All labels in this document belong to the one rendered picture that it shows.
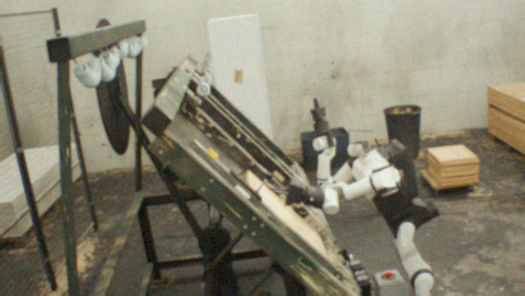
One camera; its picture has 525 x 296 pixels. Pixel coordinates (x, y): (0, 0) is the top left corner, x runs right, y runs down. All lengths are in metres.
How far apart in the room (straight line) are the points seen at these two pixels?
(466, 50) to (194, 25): 3.95
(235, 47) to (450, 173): 2.80
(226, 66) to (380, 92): 2.59
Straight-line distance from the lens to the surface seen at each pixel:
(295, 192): 2.46
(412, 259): 3.19
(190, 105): 2.99
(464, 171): 6.07
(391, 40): 8.15
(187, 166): 2.30
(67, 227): 2.49
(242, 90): 6.61
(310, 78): 8.03
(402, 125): 7.18
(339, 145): 7.20
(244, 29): 6.53
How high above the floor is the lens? 2.24
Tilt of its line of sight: 15 degrees down
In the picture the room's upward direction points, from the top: 7 degrees counter-clockwise
